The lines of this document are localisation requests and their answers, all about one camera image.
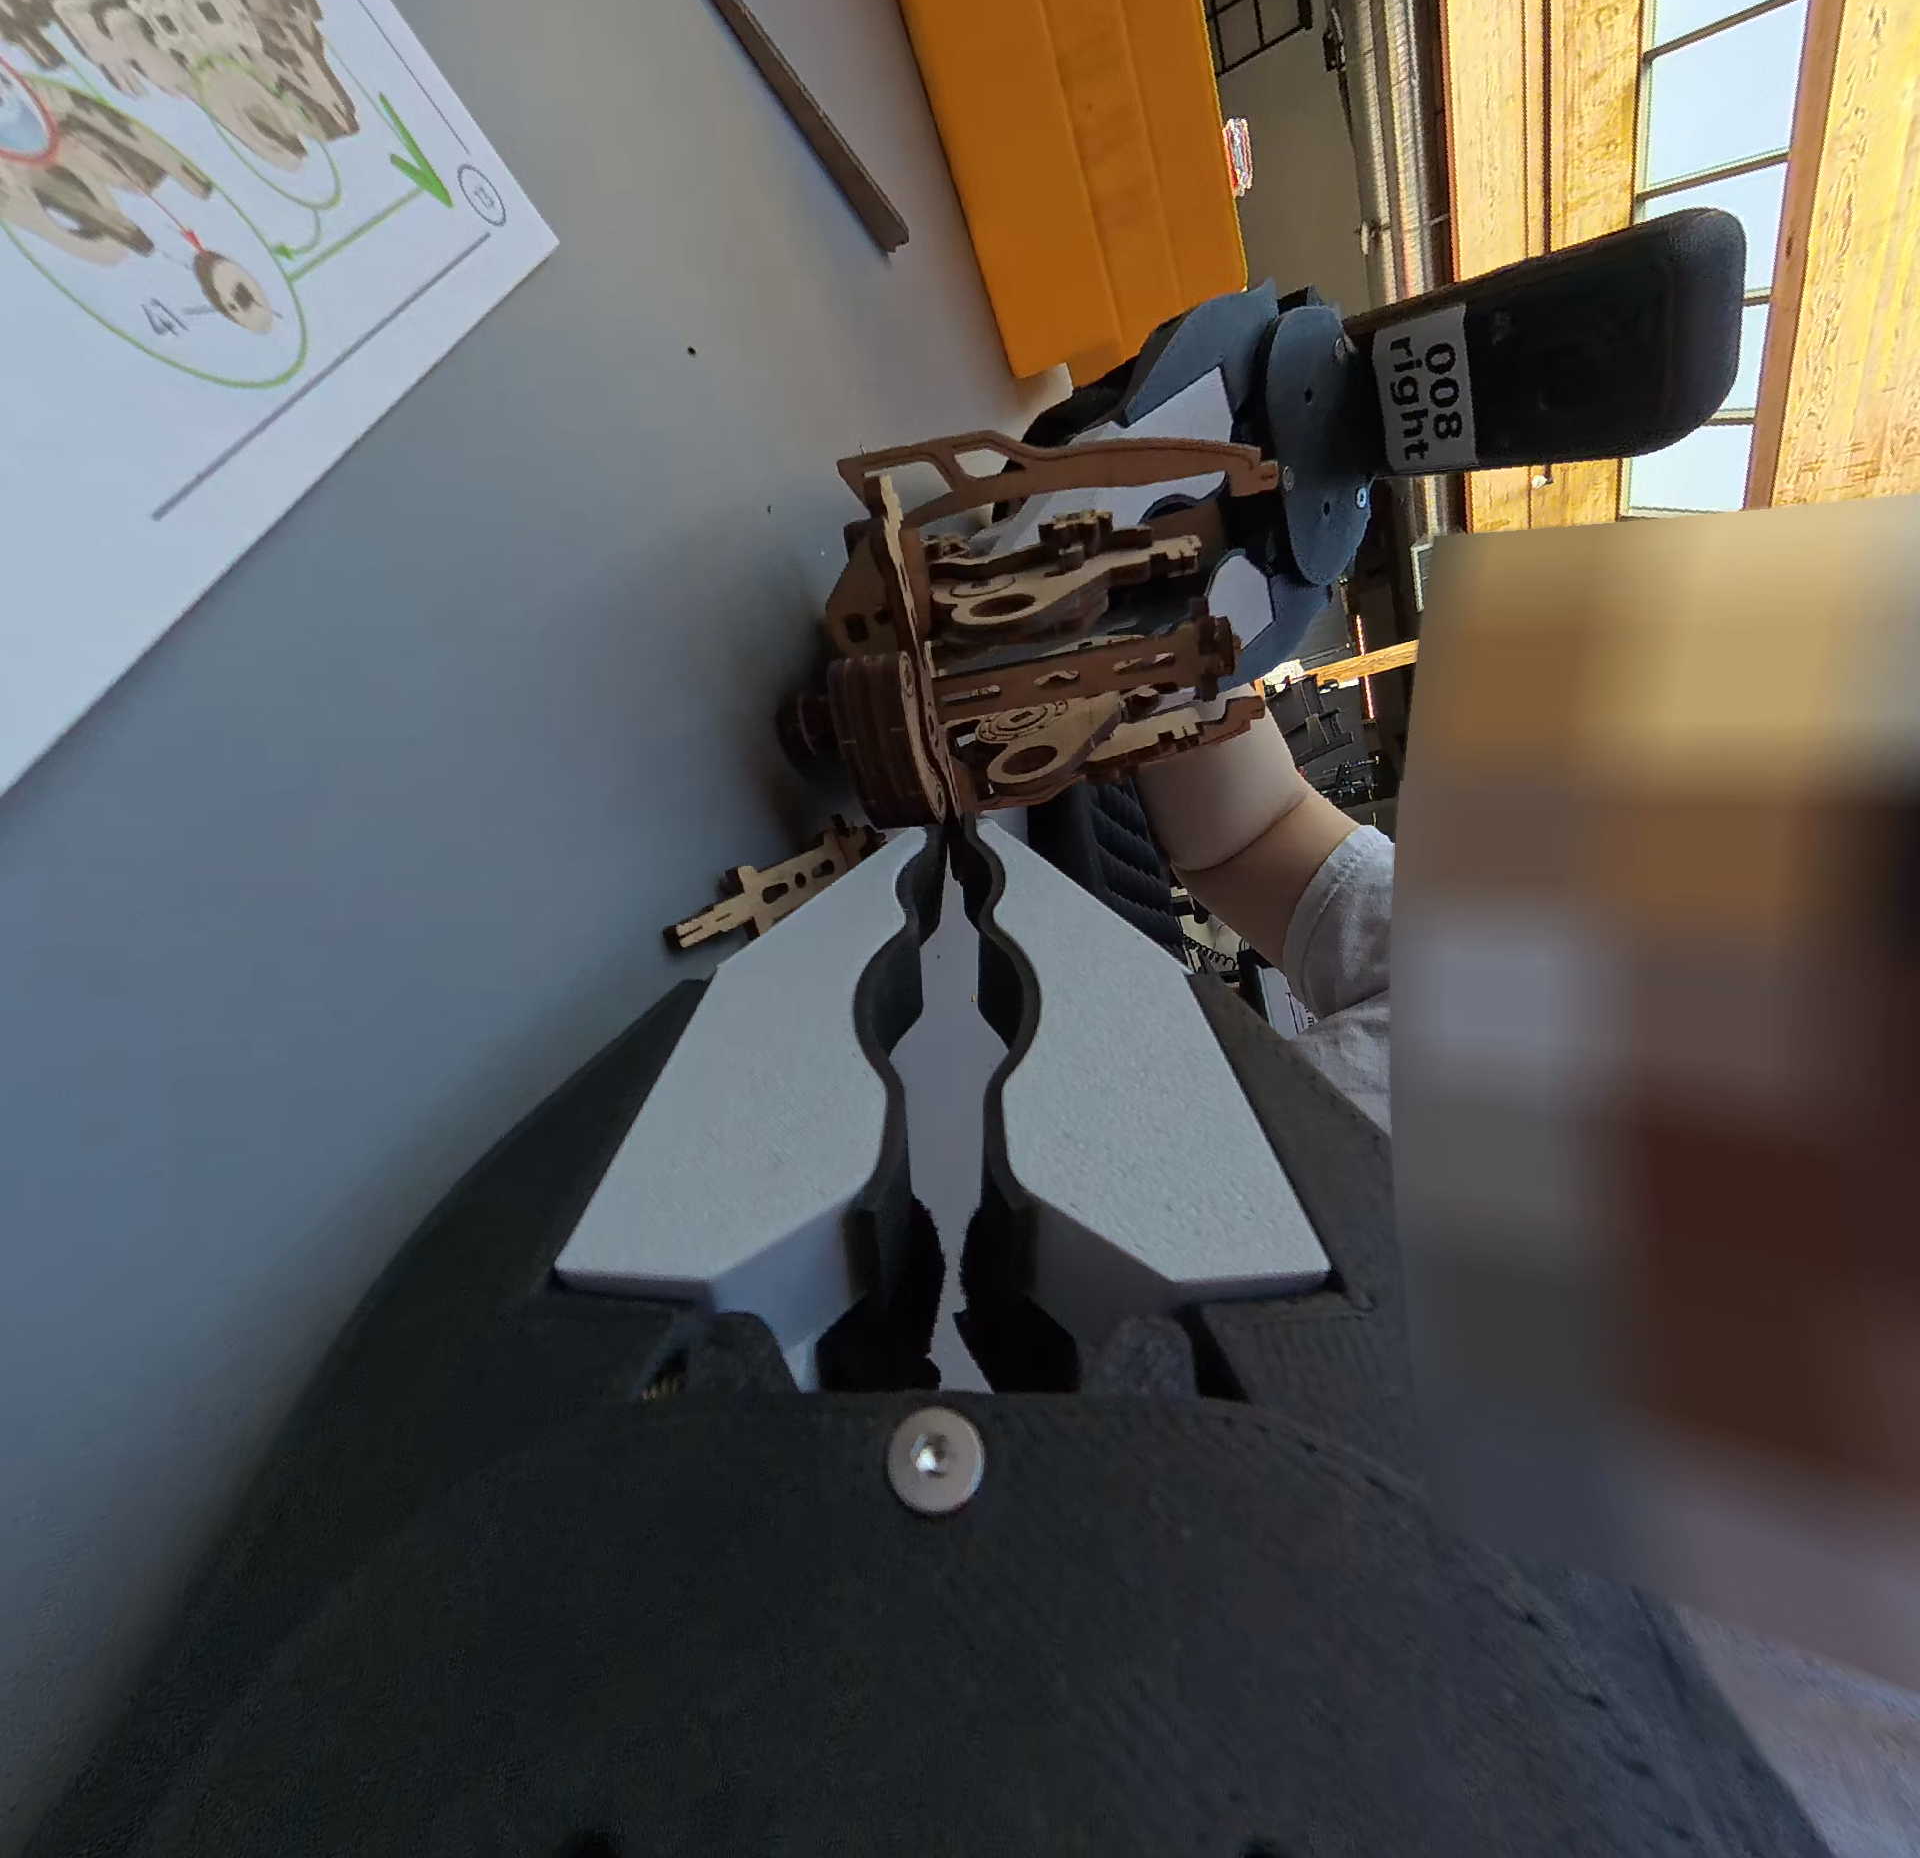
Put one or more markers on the glass window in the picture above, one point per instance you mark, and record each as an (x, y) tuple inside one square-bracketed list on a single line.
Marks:
[(1716, 90)]

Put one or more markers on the person's right hand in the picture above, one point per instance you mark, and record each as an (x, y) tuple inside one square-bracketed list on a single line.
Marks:
[(1246, 824)]

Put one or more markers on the small wooden model part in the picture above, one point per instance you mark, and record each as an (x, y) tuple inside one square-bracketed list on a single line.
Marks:
[(765, 891)]

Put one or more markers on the large yellow plastic bin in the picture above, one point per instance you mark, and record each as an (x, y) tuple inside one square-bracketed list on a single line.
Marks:
[(1080, 149)]

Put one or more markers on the wooden mechanical model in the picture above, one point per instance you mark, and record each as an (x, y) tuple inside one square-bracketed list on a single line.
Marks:
[(1035, 689)]

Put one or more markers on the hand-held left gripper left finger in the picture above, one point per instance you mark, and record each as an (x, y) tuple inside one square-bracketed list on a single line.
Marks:
[(751, 1124)]

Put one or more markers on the black mesh pad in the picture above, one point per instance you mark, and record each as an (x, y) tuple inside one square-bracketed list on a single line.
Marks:
[(1103, 868)]

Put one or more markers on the printed instruction booklet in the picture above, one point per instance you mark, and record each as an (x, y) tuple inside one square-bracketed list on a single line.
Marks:
[(374, 387)]

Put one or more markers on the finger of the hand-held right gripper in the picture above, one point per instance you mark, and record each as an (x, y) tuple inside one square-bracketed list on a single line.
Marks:
[(1187, 415), (1236, 614)]

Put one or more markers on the dark wooden stick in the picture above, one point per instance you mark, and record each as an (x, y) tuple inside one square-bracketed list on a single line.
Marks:
[(803, 103)]

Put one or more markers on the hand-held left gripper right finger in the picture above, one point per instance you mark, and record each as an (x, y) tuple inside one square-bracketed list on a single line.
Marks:
[(1139, 1137)]

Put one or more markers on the silver ventilation duct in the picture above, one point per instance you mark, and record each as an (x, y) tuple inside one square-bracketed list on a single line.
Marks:
[(1380, 90)]

